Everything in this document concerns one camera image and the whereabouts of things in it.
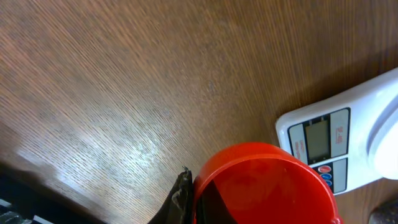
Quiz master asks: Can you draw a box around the red measuring scoop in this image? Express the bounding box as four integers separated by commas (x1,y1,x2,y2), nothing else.
193,142,343,224

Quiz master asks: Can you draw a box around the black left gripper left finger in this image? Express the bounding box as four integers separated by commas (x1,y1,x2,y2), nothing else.
149,166,193,224

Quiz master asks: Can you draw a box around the white round bowl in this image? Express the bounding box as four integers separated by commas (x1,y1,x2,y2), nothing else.
368,105,397,180

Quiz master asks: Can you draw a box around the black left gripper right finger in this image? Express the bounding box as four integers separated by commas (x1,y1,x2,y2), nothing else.
196,181,237,224

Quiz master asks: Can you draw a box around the white digital kitchen scale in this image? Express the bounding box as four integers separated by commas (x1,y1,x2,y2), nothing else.
275,69,397,195

